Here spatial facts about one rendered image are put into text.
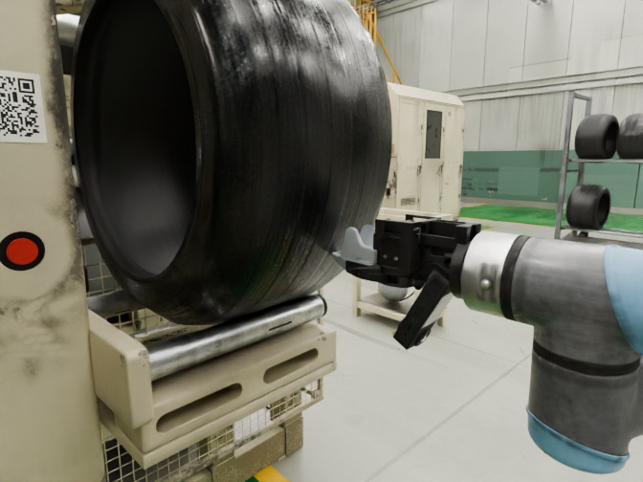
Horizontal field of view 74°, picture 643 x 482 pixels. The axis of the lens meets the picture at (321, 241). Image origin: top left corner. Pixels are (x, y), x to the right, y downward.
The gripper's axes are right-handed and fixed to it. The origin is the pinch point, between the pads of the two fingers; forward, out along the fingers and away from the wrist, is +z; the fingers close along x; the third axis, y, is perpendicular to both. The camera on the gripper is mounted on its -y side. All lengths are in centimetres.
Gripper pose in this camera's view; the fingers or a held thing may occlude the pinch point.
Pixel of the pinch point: (341, 259)
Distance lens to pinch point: 62.6
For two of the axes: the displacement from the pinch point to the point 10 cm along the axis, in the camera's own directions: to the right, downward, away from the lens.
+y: 0.0, -9.8, -1.8
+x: -6.9, 1.3, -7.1
